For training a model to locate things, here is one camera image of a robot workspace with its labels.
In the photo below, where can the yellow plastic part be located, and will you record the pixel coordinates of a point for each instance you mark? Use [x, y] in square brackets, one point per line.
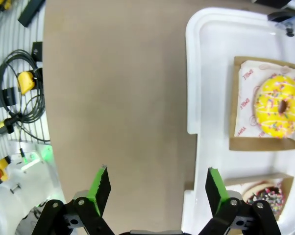
[0, 3]

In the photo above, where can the yellow plastic connector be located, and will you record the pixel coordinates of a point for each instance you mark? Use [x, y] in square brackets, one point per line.
[26, 82]

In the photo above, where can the chocolate donut with sprinkles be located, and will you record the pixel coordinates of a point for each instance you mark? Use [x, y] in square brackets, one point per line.
[267, 193]

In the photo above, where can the white plastic display tray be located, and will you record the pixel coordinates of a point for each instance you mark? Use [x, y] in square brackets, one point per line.
[211, 98]

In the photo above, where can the yellow red emergency stop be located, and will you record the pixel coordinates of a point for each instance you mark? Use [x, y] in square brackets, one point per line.
[0, 169]

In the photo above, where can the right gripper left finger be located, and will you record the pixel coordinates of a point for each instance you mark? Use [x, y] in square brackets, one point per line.
[102, 191]

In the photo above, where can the brown cardboard donut tray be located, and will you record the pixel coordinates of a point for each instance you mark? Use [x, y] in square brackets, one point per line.
[260, 146]
[288, 195]

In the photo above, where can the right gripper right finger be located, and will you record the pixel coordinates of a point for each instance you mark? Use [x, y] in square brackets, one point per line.
[213, 191]

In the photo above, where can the yellow sprinkled donut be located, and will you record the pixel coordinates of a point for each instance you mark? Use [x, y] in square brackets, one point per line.
[267, 115]

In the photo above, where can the metal cover hinge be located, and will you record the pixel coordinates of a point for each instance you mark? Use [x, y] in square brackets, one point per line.
[284, 17]

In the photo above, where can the black rectangular bracket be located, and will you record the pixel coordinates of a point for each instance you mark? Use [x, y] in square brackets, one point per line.
[31, 11]
[3, 98]
[37, 51]

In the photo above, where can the white printed paper liner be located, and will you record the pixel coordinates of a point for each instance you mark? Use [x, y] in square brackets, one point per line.
[245, 102]

